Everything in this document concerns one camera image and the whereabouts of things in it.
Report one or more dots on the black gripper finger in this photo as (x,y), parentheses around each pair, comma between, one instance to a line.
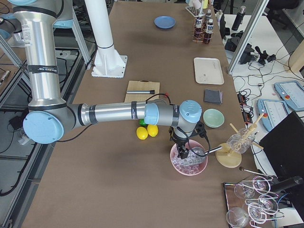
(183,152)

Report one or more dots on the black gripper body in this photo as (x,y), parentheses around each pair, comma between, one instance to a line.
(180,141)

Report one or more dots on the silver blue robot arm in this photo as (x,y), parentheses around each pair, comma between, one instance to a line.
(50,116)

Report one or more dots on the blue plate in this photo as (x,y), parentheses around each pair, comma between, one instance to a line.
(164,22)

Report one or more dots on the pink bowl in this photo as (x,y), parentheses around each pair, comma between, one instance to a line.
(189,170)

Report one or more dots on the clear ice cubes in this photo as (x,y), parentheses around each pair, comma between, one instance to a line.
(187,164)

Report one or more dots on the metal ice scoop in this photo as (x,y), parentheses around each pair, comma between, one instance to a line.
(200,152)

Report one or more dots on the mint green bowl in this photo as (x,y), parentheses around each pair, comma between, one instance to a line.
(213,118)

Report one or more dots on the dark grey folded cloth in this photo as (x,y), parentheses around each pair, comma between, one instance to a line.
(213,96)

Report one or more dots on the yellow lemon right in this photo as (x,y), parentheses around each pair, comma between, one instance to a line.
(152,130)

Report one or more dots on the yellow lemon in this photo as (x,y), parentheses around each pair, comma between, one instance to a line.
(141,133)
(152,130)

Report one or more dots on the wooden glass drying rack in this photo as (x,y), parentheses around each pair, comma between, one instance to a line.
(228,157)

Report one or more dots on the clear glass mug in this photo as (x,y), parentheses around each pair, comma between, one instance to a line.
(241,141)

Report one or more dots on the yellow lemon left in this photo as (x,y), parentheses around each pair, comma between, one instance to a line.
(141,133)

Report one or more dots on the green lime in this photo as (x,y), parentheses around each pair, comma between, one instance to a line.
(142,123)

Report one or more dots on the bar spoon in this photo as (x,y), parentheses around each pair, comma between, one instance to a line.
(246,170)

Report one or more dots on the silver knife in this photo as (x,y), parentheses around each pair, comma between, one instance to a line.
(140,92)

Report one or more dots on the cream plastic tray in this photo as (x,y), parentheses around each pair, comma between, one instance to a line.
(208,71)

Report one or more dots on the wooden cutting board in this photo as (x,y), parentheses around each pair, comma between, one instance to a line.
(141,86)

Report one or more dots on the wine glass upper left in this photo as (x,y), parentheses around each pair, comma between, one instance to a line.
(244,190)

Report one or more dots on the wine glass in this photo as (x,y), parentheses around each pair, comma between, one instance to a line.
(261,185)
(268,204)
(244,190)
(256,213)
(237,217)

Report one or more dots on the blue teach pendant lower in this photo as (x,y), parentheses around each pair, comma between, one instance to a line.
(275,111)

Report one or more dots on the blue teach pendant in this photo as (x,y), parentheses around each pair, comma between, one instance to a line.
(292,93)
(275,111)

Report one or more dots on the wine glass upper right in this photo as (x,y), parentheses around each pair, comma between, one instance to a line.
(261,185)

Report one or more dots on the wine glass lower left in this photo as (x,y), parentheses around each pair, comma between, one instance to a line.
(237,217)

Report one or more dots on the black monitor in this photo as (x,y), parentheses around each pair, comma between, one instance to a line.
(284,147)

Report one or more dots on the syrup bottle front right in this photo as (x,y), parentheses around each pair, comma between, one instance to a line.
(208,32)

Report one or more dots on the syrup bottle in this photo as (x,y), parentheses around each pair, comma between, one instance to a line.
(207,16)
(197,29)
(208,32)

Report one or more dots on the wine glass lower right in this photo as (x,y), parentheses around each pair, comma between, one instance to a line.
(256,213)

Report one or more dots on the syrup bottle front left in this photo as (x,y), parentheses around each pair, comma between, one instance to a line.
(197,29)

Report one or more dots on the wine glass middle right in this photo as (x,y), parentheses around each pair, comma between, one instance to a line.
(268,204)

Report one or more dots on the blue teach pendant upper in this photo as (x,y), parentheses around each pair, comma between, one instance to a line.
(292,93)

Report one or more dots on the black thermos bottle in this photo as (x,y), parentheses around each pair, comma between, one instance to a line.
(239,18)

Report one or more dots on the syrup bottle back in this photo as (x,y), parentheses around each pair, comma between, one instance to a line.
(207,16)

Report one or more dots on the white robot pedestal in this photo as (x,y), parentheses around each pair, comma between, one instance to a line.
(108,62)

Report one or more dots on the aluminium frame post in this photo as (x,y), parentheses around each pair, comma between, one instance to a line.
(258,11)

